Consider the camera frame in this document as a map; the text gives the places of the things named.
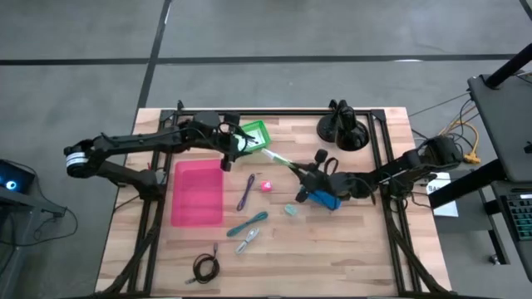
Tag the black aluminium table frame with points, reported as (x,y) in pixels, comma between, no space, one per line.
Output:
(270,112)

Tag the pink translucent plastic bin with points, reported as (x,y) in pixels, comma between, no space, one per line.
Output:
(199,207)

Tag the black keyboard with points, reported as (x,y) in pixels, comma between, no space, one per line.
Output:
(521,216)

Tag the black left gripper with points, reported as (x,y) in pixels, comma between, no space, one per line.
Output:
(226,143)

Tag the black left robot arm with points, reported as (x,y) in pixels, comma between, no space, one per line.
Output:
(137,141)

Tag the pink cube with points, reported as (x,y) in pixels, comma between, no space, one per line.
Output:
(266,186)

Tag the black device with blue light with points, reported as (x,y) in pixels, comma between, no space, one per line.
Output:
(12,184)

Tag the black desk support beam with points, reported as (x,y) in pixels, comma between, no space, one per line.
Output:
(465,187)

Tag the black desk lamp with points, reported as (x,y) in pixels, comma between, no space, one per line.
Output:
(351,135)

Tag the grey side desk top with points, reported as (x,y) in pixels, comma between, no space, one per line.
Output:
(503,124)

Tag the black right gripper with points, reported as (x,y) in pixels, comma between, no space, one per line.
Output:
(318,180)

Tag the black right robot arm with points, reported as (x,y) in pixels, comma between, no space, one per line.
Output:
(415,164)

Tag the blue plastic mesh basket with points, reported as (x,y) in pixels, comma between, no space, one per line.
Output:
(328,201)

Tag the black slanted pole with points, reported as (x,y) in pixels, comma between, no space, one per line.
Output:
(509,66)

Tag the white paper sheet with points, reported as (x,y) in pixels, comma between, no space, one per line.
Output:
(446,207)

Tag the grey side stand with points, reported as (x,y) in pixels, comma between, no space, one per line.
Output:
(25,201)

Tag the small light blue item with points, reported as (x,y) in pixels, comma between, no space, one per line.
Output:
(291,209)

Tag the green plastic mesh basket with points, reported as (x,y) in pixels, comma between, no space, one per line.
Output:
(262,133)

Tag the light green stick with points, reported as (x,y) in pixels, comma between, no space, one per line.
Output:
(276,158)

